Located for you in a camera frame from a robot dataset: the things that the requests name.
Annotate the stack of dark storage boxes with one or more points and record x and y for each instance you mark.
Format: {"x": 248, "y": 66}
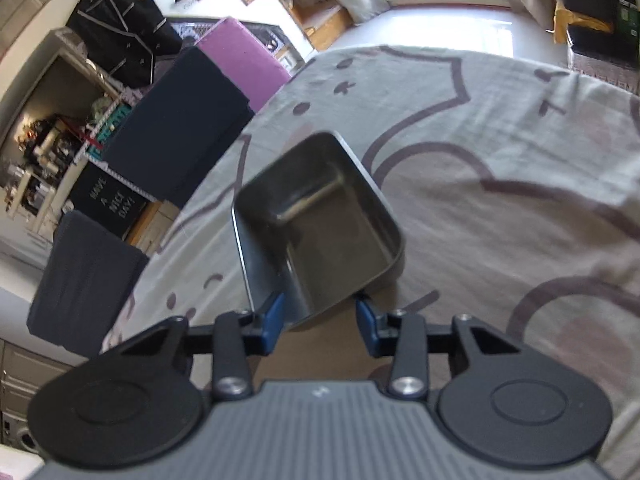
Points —
{"x": 600, "y": 15}

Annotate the shelf with cosmetic bottles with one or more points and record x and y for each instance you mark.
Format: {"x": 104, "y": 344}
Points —
{"x": 45, "y": 160}

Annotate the rectangular metal container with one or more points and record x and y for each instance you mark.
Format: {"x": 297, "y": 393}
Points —
{"x": 330, "y": 230}

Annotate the black vest with white trim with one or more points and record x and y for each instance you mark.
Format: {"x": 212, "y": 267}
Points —
{"x": 120, "y": 30}

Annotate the grey kitchen cabinet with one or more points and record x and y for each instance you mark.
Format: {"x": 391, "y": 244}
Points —
{"x": 30, "y": 375}

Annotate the dark blue chair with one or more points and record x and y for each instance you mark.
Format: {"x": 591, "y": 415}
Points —
{"x": 85, "y": 280}
{"x": 175, "y": 120}

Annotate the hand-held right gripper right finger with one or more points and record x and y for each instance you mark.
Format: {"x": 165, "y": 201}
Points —
{"x": 367, "y": 327}

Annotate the teal sign plate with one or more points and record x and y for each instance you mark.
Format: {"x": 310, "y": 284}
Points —
{"x": 107, "y": 130}

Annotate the washing machine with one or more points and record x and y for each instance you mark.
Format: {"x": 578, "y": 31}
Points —
{"x": 17, "y": 435}

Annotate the pink cloth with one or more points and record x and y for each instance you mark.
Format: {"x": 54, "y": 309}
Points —
{"x": 245, "y": 57}

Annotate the printed cartoon tablecloth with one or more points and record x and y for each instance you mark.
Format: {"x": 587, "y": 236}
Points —
{"x": 500, "y": 160}

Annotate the wooden staircase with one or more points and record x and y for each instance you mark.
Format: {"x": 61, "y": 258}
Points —
{"x": 280, "y": 5}

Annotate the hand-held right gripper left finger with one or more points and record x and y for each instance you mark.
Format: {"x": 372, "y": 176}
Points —
{"x": 272, "y": 322}

